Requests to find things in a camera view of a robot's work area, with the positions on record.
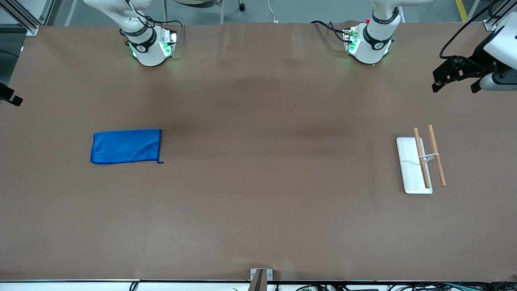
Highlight blue microfiber towel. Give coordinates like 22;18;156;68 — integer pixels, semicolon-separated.
90;129;164;165

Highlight white towel rack base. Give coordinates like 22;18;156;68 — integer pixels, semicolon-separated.
396;137;433;194

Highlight wooden rack rod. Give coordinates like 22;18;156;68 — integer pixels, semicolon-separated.
413;127;431;189
428;124;447;187

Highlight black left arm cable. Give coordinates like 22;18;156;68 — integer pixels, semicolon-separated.
439;0;503;60

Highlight aluminium frame profile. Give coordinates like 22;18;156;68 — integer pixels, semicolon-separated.
0;0;55;36
483;0;517;32

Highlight black left base cable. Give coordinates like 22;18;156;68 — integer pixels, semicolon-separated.
310;20;350;43

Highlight black base cable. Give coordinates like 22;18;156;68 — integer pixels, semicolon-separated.
120;0;185;41
310;20;350;43

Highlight black right base cable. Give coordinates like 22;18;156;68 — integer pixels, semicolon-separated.
120;0;185;41

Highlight metal chair frame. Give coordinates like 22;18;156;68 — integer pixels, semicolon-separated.
163;0;226;25

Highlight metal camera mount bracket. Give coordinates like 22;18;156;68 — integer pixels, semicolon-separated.
250;268;273;291

